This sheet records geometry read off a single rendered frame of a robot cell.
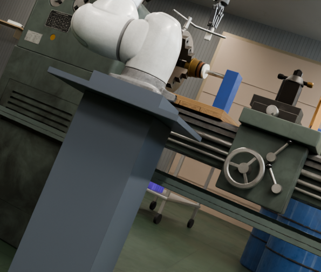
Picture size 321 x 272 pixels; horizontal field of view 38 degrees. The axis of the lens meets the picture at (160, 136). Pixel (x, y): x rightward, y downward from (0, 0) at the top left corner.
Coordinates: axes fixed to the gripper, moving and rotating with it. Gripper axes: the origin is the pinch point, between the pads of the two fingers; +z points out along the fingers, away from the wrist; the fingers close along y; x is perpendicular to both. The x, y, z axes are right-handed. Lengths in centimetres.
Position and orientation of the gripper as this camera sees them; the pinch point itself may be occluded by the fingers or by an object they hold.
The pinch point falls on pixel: (209, 33)
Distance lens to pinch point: 244.3
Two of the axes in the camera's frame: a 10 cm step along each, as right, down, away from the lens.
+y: 3.9, 1.3, 9.1
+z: -3.6, 9.3, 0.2
